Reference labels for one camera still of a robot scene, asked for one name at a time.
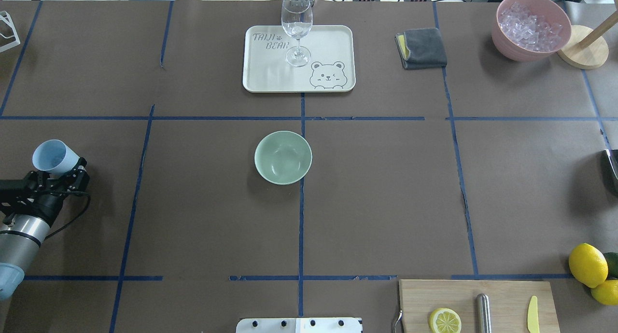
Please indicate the yellow lemon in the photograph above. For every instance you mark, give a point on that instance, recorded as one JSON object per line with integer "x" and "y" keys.
{"x": 588, "y": 265}
{"x": 606, "y": 293}

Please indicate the wooden cutting board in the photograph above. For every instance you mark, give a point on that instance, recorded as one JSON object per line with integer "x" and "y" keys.
{"x": 508, "y": 303}

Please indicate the light blue plastic cup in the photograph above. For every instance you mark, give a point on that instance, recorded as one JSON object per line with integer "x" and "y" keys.
{"x": 54, "y": 157}

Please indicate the green bowl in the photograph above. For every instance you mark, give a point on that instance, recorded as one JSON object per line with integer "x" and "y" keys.
{"x": 283, "y": 157}

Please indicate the half lemon slice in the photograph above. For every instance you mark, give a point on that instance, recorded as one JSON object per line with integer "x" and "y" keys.
{"x": 445, "y": 320}

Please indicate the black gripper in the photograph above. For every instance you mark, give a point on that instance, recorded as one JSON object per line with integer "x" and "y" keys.
{"x": 47, "y": 203}

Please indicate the grey and yellow folded cloth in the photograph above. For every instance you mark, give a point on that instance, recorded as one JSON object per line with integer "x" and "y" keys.
{"x": 421, "y": 48}

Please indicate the steel knife handle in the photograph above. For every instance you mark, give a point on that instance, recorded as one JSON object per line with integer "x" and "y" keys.
{"x": 484, "y": 313}

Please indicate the white wire cup rack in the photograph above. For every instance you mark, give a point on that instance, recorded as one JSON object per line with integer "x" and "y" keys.
{"x": 8, "y": 33}

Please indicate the pink bowl of ice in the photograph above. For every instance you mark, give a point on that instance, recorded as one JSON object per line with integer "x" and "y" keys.
{"x": 529, "y": 30}

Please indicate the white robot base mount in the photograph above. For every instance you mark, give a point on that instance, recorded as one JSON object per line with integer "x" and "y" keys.
{"x": 301, "y": 325}

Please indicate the cream bear tray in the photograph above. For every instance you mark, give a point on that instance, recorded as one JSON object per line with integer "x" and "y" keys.
{"x": 331, "y": 69}

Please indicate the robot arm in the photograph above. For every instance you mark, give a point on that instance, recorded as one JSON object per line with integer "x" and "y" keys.
{"x": 19, "y": 243}

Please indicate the clear wine glass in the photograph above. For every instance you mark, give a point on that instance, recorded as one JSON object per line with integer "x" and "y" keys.
{"x": 297, "y": 21}

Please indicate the yellow plastic knife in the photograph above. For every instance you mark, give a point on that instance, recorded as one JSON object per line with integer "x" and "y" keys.
{"x": 532, "y": 315}

